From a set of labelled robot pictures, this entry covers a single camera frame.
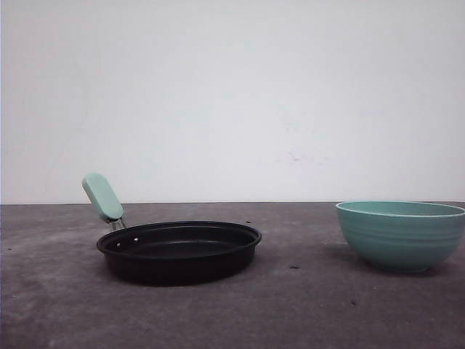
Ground teal ceramic bowl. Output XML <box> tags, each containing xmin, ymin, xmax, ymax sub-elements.
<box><xmin>336</xmin><ymin>201</ymin><xmax>464</xmax><ymax>273</ymax></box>

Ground black frying pan teal handle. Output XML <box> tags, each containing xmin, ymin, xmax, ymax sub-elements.
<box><xmin>82</xmin><ymin>172</ymin><xmax>262</xmax><ymax>285</ymax></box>

